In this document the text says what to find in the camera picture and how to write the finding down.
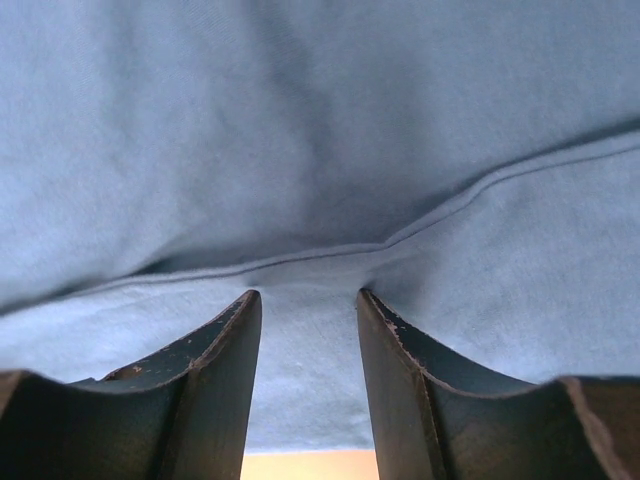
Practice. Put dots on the blue t shirt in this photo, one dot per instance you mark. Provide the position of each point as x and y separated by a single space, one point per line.
474 163

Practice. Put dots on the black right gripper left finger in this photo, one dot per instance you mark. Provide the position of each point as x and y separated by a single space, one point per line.
179 413

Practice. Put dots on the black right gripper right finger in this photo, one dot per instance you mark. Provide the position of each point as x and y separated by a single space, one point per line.
436 414

